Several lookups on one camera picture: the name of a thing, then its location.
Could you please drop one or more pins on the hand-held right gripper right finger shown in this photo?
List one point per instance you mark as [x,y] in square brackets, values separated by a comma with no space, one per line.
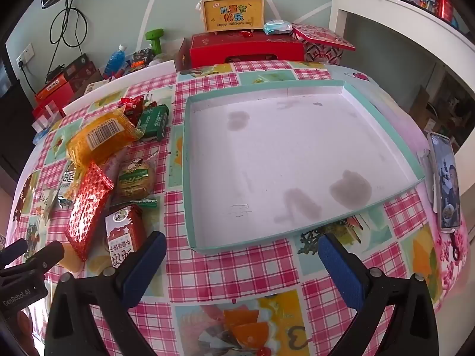
[341,270]

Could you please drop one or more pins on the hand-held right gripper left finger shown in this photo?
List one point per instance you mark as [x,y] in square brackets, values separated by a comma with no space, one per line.
[148,267]

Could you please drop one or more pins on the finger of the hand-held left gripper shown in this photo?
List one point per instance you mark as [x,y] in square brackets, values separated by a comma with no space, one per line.
[48,255]
[15,249]

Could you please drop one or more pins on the red-brown biscuit packet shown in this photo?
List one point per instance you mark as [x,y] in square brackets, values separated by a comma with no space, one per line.
[122,230]

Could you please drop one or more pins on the green-label bun packet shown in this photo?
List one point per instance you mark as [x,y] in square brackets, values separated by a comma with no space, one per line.
[133,180]

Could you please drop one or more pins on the white tray with teal rim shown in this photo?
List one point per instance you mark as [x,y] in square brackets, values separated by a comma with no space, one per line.
[278,155]

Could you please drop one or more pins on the red gold-patterned snack packet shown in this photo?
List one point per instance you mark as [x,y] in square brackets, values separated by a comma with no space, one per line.
[87,207]

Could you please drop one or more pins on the black carabiner clip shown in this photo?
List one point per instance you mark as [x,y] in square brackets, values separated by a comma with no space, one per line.
[454,246]

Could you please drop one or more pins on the black cabinet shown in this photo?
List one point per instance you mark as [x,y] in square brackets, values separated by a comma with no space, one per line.
[15,126]

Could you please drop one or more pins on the orange cake packet with barcode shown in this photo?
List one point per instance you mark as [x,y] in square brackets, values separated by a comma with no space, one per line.
[96,141]

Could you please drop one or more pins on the clear plastic box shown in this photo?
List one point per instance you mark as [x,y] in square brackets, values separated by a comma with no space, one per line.
[44,118]

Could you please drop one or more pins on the smartphone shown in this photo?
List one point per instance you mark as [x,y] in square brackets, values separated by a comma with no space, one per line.
[447,181]

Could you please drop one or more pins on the orange-red carton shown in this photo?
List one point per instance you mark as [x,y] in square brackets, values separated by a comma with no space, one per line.
[55,89]

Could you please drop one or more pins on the small yellow-white carton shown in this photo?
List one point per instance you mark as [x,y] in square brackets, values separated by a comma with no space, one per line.
[92,88]

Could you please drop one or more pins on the white foam box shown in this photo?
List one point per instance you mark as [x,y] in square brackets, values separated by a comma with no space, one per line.
[159,67]

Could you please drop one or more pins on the blue plastic bottle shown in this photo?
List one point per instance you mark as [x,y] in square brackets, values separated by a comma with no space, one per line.
[115,59]

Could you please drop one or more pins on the clear plastic bottle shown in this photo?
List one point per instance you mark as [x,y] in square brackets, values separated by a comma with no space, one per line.
[159,58]

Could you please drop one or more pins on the dark patterned pouch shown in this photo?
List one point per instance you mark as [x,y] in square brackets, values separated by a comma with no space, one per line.
[143,56]

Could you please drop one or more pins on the green dumbbell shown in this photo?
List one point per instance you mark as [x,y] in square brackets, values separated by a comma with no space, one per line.
[154,39]

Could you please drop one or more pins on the red patterned lidded box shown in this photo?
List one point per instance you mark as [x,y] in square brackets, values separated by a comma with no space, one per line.
[323,42]

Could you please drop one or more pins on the red gift box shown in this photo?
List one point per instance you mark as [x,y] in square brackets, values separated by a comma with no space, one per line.
[245,50]

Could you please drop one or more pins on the wet wipes pack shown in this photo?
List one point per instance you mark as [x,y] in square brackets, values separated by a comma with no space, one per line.
[277,26]

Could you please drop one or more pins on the white desk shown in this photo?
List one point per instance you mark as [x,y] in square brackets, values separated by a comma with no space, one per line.
[389,2]

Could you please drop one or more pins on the red tin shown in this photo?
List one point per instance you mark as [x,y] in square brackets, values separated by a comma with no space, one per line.
[443,5]

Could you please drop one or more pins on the white wall outlet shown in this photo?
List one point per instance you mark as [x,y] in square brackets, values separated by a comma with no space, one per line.
[25,55]

